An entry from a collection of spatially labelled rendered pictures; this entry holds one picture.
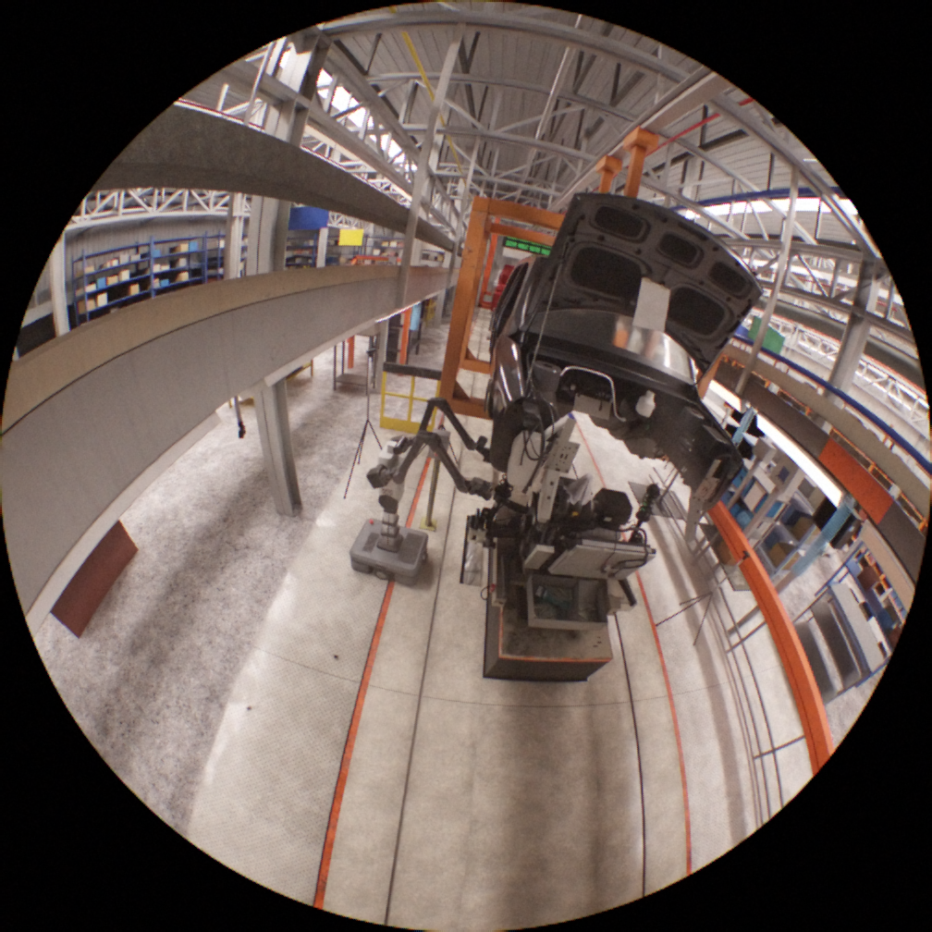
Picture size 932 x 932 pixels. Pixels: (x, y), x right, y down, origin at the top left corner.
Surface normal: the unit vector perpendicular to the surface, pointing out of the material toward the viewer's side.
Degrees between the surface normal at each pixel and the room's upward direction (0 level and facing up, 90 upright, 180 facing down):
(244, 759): 0
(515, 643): 0
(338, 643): 0
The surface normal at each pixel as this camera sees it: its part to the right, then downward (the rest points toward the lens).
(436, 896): 0.18, -0.80
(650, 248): -0.12, 0.89
